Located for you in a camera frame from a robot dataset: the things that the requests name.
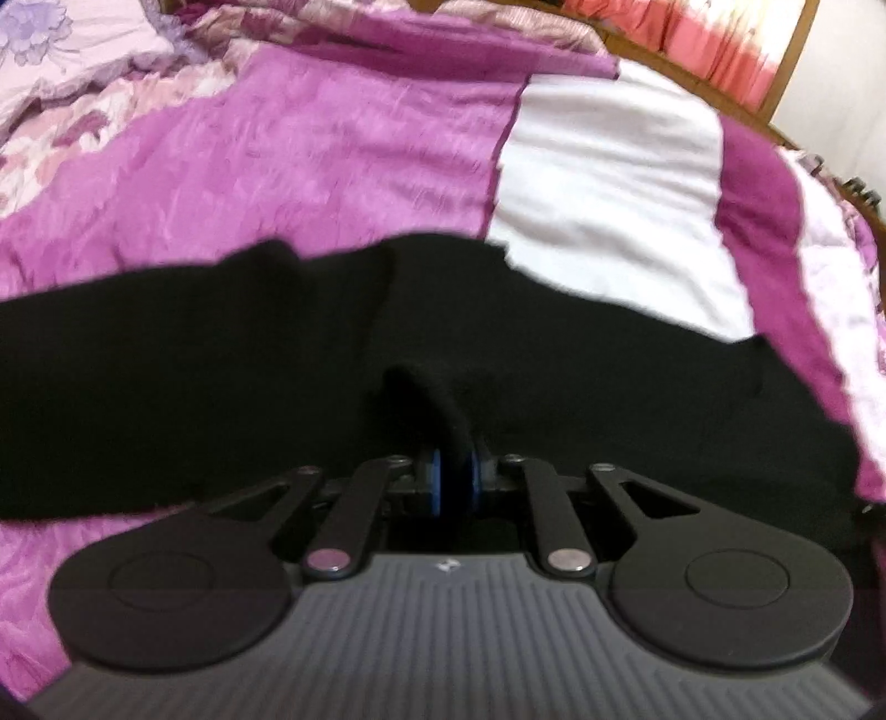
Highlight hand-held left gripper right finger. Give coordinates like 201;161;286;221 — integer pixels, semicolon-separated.
469;446;700;580

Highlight wooden post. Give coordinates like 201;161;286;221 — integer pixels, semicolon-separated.
765;0;812;124

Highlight pink floral quilt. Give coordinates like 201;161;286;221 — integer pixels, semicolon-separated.
0;0;614;215

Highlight wooden bed frame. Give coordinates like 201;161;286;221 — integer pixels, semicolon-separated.
554;0;886;233

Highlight purple flower print pillow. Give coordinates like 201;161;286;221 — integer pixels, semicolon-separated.
0;0;177;105

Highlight purple and white bedsheet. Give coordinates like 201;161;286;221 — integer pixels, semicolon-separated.
0;42;886;697

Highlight black garment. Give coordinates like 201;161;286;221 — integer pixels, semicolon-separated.
0;233;873;548

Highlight coral and white curtain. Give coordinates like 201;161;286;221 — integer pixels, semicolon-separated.
560;0;804;113

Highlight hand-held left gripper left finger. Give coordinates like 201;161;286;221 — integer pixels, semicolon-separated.
208;449;448;581

